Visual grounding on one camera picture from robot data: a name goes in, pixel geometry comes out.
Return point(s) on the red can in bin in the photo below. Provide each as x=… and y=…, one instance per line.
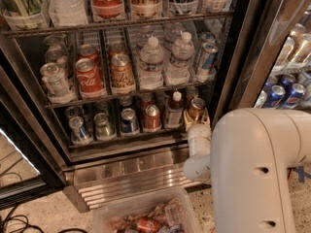
x=147, y=225

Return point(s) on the red cola can middle rear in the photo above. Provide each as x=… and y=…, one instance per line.
x=88, y=51

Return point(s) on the silver can middle front left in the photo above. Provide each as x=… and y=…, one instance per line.
x=59, y=88

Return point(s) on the glass fridge door right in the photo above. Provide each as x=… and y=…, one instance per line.
x=256, y=35

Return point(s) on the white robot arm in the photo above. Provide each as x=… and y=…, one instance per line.
x=246, y=158

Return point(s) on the brown can top shelf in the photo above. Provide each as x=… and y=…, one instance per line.
x=143, y=9

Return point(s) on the black cables floor left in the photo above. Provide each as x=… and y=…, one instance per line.
x=12, y=223

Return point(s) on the blue pepsi can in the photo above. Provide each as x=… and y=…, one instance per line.
x=294, y=94
x=274, y=96

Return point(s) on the white bottle top shelf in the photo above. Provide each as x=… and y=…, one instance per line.
x=68, y=12

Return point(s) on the green can bottom shelf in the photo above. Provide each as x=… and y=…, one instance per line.
x=104, y=129

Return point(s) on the red can shelf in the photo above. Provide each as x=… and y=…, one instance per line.
x=152, y=118
x=146, y=99

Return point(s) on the orange can bottom shelf rear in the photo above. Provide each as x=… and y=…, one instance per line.
x=191, y=92

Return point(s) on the water bottle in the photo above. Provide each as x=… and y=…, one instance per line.
x=182, y=52
x=151, y=64

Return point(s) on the silver can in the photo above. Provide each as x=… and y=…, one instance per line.
x=60, y=58
x=59, y=88

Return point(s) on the red can bottom shelf front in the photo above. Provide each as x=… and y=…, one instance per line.
x=152, y=118

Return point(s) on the orange can middle shelf rear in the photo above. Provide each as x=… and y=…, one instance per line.
x=117, y=48

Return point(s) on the blue can bottom shelf front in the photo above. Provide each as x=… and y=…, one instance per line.
x=129, y=122

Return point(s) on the blue tall can middle front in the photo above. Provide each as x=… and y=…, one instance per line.
x=207, y=55

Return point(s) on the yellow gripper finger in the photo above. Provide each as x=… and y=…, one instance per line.
x=188, y=121
x=205, y=117

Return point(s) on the red cola bottle top shelf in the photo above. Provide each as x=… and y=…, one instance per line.
x=106, y=8

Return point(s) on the blue white can bottom left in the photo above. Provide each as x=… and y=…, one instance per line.
x=79, y=129

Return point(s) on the orange can middle shelf front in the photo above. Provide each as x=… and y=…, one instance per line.
x=122, y=77

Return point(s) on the water bottle middle right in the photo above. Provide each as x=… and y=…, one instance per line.
x=182, y=52

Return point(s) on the water bottle middle left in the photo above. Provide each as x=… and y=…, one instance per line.
x=151, y=64

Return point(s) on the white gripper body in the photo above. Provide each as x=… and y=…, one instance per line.
x=198, y=130

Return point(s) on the orange can bottom shelf front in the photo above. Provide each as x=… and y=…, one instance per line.
x=196, y=109

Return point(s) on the red cola can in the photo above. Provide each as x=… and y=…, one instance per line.
x=88, y=51
x=89, y=79

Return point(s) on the blue pepsi can right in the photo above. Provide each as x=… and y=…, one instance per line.
x=294, y=94

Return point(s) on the orange can shelf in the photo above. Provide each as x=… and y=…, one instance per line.
x=117, y=48
x=191, y=92
x=196, y=109
x=122, y=77

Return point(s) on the green carton top shelf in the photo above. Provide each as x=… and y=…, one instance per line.
x=26, y=14

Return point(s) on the red cola can middle front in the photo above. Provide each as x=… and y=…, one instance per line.
x=89, y=79

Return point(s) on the blue pepsi can left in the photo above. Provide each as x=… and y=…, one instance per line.
x=274, y=96

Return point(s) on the red can bottom shelf rear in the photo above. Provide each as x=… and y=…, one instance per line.
x=146, y=99

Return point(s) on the clear plastic bin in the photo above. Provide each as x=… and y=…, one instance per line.
x=171, y=207

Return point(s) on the brown bottle white cap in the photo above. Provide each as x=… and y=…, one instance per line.
x=174, y=110

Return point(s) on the steel fridge grille base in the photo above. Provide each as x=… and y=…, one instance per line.
x=136, y=173

